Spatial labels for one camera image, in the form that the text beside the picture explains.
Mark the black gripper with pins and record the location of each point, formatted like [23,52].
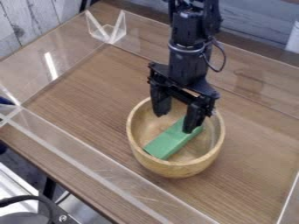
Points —
[182,80]

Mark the green rectangular block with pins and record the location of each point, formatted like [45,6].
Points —
[170,141]

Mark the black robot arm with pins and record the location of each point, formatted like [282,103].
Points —
[195,22]

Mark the brown wooden bowl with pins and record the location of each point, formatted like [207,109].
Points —
[195,157]

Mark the clear acrylic tray wall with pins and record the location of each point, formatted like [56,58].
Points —
[81,119]

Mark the black metal bracket with screw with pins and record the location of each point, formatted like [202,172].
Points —
[53,213]

